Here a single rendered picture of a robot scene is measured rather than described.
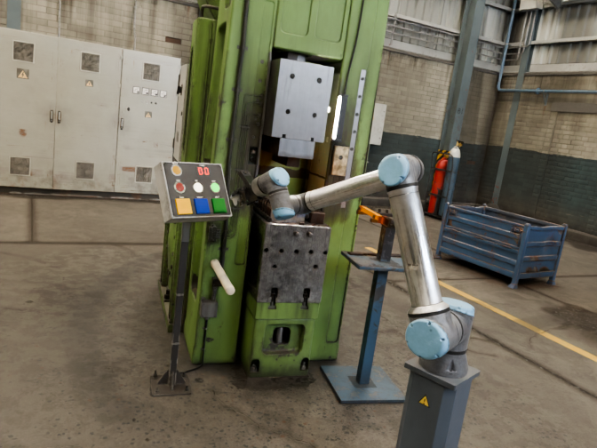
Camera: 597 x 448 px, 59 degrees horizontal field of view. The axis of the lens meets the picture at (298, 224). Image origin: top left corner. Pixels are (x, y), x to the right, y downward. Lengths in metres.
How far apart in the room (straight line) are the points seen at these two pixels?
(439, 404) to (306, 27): 2.00
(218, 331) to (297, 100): 1.39
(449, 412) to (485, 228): 4.36
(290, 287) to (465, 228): 3.91
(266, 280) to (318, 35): 1.37
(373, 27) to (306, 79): 0.55
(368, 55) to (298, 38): 0.42
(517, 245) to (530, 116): 5.76
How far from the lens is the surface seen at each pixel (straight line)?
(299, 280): 2.94
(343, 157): 3.07
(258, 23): 2.93
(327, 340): 3.40
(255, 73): 2.90
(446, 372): 2.13
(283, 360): 3.12
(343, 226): 3.17
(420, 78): 10.84
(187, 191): 2.54
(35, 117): 7.80
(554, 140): 11.17
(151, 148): 7.99
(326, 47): 3.03
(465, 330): 2.08
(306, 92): 2.84
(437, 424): 2.19
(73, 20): 8.50
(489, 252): 6.34
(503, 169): 11.82
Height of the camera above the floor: 1.47
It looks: 11 degrees down
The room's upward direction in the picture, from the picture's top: 8 degrees clockwise
